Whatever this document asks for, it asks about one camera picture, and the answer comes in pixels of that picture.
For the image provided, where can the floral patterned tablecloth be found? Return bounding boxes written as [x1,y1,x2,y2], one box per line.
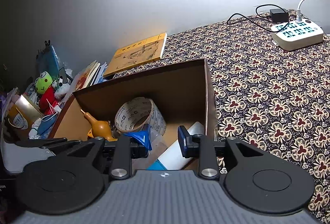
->
[121,20,329,223]

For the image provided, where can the gold white paper box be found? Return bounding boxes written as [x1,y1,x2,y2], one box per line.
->
[7,94,44,139]

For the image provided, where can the brown cardboard box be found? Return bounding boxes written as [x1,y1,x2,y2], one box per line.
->
[48,58,219,170]

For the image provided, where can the white tube blue cap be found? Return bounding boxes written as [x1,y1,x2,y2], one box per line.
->
[147,121,205,170]

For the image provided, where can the yellow book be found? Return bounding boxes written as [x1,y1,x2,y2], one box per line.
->
[103,33,167,78]

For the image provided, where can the black thin cable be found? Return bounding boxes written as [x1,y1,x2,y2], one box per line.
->
[226,4,289,33]

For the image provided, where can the brown calabash gourd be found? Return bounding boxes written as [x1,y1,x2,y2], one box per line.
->
[81,109,116,141]

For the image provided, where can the patterned tape roll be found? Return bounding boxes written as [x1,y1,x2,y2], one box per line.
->
[114,97,166,135]

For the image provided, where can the green frog plush toy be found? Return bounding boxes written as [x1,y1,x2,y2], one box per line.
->
[35,68,72,115]

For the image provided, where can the stack of books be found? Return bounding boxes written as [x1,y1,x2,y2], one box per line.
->
[62,60,107,103]

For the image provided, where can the blue bag with clip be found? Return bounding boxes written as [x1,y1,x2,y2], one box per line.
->
[36,40,59,79]

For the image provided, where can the white power strip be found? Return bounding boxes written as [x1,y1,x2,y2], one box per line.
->
[271,19,324,52]

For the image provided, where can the black power adapter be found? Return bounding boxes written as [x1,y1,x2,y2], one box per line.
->
[270,9,289,23]

